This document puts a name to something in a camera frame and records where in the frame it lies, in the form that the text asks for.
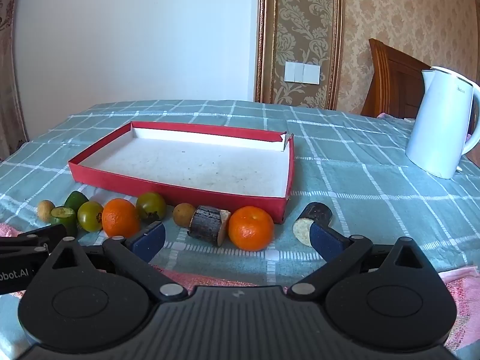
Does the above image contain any pink towel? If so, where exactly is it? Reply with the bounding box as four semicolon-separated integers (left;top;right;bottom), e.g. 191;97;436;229
0;222;480;349

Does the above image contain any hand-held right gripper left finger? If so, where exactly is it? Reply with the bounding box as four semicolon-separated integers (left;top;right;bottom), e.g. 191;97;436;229
40;221;188;301

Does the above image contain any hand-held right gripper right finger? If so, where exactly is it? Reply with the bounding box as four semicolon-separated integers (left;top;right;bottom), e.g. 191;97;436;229
287;223;441;301

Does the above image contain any white electric kettle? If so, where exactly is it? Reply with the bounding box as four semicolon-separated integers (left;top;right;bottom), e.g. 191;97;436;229
405;66;480;179

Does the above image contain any red cardboard box lid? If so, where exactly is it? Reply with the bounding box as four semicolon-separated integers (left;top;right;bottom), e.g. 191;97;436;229
68;121;296;225

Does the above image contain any gold wall moulding frame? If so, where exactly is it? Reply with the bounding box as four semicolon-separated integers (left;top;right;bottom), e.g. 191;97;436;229
254;0;344;111

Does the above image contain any green persimmon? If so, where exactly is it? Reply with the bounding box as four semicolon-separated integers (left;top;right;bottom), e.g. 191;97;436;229
135;192;167;223
77;201;104;232

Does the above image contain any green citrus fruit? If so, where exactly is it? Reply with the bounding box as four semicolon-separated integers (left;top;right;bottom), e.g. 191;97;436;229
64;191;90;214

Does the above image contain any orange mandarin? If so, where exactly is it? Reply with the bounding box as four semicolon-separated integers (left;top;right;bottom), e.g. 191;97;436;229
228;206;275;252
101;198;141;238

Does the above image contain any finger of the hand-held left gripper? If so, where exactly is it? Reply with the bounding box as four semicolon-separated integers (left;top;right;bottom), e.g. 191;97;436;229
0;238;47;257
17;224;67;244

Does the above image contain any beige patterned curtain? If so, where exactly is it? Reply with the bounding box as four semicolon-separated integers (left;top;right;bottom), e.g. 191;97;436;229
0;0;29;158

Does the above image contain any wooden headboard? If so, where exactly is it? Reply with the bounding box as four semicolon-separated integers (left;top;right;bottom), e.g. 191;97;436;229
361;38;432;121

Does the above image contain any cut green fruit half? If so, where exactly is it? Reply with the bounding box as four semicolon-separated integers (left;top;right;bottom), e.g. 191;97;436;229
50;206;79;237

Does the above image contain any brown kiwi fruit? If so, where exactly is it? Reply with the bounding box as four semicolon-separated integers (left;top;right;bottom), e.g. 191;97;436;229
172;203;196;229

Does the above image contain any small yellow-brown longan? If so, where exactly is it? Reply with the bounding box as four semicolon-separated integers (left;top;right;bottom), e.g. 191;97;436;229
37;200;56;222

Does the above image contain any white wall light switch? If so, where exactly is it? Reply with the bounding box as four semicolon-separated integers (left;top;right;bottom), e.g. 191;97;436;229
284;61;321;85

